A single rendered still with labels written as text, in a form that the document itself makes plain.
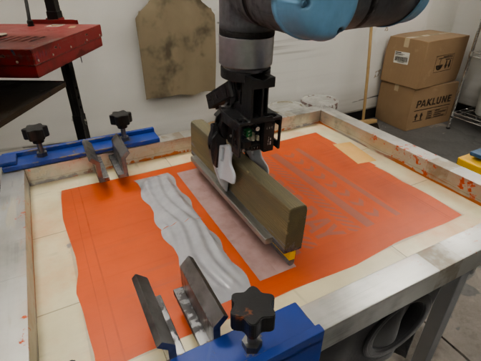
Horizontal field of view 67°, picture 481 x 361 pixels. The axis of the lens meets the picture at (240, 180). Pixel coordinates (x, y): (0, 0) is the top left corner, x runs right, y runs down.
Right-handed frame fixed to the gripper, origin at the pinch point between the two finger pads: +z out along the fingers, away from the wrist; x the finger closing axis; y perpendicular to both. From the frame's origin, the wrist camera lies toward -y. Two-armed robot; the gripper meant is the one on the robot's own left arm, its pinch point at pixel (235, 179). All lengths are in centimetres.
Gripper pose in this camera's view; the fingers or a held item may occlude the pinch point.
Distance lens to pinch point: 63.2
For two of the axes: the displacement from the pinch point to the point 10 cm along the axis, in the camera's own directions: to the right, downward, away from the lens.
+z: -0.3, 8.5, 5.3
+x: 8.8, -2.3, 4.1
